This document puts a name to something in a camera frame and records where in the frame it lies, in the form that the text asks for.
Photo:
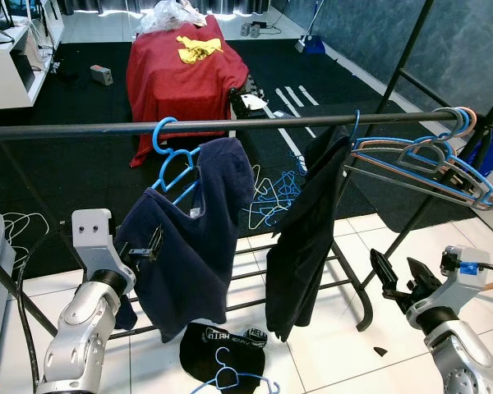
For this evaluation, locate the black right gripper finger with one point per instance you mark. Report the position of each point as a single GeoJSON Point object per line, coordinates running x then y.
{"type": "Point", "coordinates": [384, 271]}
{"type": "Point", "coordinates": [421, 277]}

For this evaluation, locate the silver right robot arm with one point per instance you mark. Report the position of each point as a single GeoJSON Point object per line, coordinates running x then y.
{"type": "Point", "coordinates": [460, 361]}

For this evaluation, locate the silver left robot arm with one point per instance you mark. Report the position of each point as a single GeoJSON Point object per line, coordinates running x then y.
{"type": "Point", "coordinates": [82, 328]}

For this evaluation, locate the blue plastic hanger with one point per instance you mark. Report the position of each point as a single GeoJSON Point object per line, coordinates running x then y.
{"type": "Point", "coordinates": [463, 123]}
{"type": "Point", "coordinates": [157, 139]}
{"type": "Point", "coordinates": [230, 373]}
{"type": "Point", "coordinates": [275, 205]}
{"type": "Point", "coordinates": [357, 123]}

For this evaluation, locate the grey plastic hanger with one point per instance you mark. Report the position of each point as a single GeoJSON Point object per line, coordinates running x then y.
{"type": "Point", "coordinates": [427, 150]}

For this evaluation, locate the orange plastic hanger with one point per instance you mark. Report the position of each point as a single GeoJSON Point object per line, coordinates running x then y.
{"type": "Point", "coordinates": [474, 117]}

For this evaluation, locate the navy blue shirt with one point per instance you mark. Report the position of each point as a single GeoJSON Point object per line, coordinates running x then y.
{"type": "Point", "coordinates": [197, 246]}

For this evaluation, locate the small black scrap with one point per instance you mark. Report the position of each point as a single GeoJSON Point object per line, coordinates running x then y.
{"type": "Point", "coordinates": [380, 351]}

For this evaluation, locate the black hanging garment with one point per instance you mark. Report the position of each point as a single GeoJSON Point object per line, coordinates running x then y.
{"type": "Point", "coordinates": [300, 238]}

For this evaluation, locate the black carpet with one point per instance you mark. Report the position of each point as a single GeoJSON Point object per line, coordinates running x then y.
{"type": "Point", "coordinates": [82, 172]}

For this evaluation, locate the black garment with white print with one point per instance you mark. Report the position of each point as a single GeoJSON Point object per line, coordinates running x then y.
{"type": "Point", "coordinates": [201, 353]}

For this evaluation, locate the red cloth cover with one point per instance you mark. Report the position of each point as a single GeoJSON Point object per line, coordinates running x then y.
{"type": "Point", "coordinates": [181, 90]}

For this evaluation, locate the small grey device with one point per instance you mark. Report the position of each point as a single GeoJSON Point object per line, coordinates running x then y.
{"type": "Point", "coordinates": [102, 75]}

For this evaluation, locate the white paper sheet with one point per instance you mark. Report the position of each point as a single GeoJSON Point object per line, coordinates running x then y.
{"type": "Point", "coordinates": [253, 102]}

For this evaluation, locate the yellow cloth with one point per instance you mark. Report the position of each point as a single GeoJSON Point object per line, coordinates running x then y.
{"type": "Point", "coordinates": [197, 51]}

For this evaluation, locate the white cabinet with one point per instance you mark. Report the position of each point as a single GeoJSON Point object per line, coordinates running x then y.
{"type": "Point", "coordinates": [8, 78]}

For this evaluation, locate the white crumpled plastic bag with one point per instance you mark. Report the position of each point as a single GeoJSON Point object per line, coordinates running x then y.
{"type": "Point", "coordinates": [172, 15]}

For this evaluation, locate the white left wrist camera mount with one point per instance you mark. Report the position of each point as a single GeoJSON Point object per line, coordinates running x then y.
{"type": "Point", "coordinates": [94, 234]}

